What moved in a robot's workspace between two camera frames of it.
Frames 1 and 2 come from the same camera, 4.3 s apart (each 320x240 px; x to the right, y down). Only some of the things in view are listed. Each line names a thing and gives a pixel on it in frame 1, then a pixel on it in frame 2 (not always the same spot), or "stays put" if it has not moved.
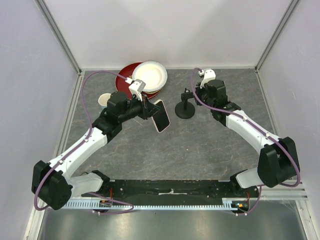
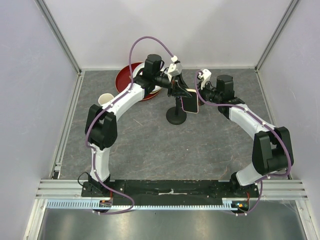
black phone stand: (185, 109) -> (176, 115)
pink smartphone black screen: (161, 119) -> (190, 104)
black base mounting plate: (172, 188) stays put
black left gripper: (147, 108) -> (177, 86)
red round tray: (122, 86) stays put
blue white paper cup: (102, 100) stays put
